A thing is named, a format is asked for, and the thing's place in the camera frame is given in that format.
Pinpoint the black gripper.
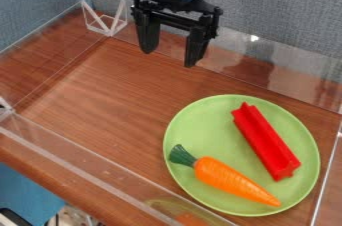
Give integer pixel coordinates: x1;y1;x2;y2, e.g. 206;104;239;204
131;0;223;67

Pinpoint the orange toy carrot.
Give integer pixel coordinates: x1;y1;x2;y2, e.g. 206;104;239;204
169;144;281;207

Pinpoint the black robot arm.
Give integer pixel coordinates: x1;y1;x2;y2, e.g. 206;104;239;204
131;0;223;67

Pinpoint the green plate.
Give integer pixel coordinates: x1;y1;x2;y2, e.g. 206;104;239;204
163;95;321;217

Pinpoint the red plastic block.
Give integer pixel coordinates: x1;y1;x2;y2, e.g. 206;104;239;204
231;102;302;181

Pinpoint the clear acrylic corner bracket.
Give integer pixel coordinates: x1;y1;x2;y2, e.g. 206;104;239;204
82;0;128;37

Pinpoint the clear acrylic enclosure wall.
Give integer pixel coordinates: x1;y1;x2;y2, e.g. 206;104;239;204
0;3;342;226

